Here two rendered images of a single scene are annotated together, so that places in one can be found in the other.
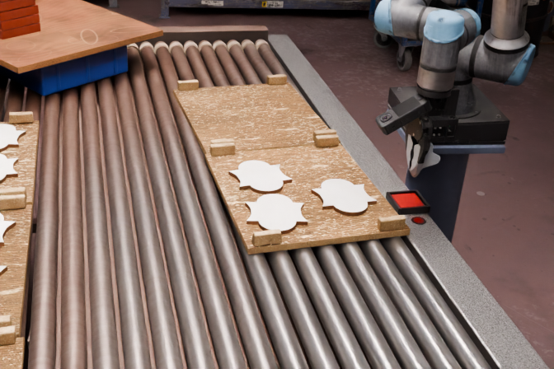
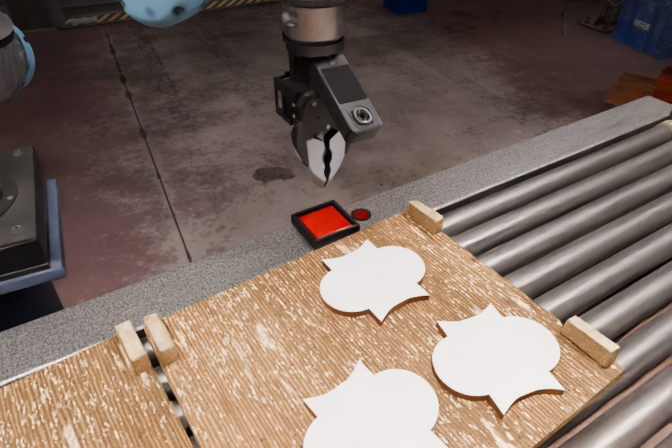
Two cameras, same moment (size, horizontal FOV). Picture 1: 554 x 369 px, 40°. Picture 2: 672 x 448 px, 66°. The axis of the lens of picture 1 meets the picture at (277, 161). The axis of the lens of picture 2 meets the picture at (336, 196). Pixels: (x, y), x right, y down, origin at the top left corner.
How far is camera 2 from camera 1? 1.69 m
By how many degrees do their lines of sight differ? 86
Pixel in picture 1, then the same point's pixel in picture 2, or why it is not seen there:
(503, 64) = (13, 61)
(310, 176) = (317, 342)
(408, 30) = not seen: outside the picture
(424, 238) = (402, 206)
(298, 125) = (45, 427)
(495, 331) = (530, 155)
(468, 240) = not seen: outside the picture
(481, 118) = (17, 169)
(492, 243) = not seen: outside the picture
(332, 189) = (366, 292)
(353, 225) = (445, 258)
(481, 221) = not seen: outside the picture
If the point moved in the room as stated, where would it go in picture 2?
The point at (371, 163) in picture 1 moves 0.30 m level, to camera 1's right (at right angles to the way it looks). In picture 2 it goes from (196, 283) to (186, 166)
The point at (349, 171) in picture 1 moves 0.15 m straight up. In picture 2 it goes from (270, 290) to (260, 192)
